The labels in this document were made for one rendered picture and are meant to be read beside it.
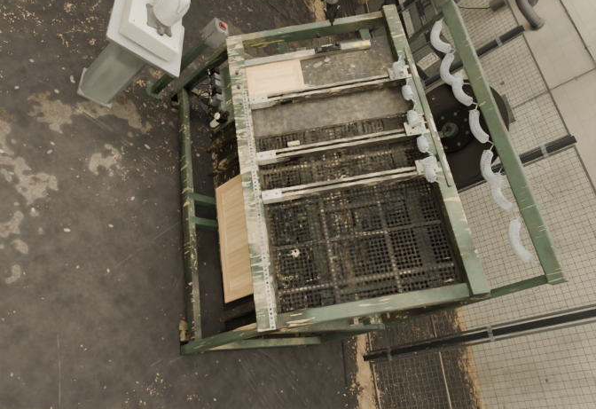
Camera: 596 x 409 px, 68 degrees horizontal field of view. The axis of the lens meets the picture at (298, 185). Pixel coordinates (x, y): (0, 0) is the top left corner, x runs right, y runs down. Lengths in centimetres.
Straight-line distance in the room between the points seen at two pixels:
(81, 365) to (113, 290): 47
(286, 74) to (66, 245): 187
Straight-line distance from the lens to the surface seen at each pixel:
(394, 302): 265
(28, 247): 301
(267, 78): 336
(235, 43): 357
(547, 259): 297
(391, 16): 361
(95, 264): 312
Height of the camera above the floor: 272
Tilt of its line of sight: 35 degrees down
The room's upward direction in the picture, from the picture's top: 62 degrees clockwise
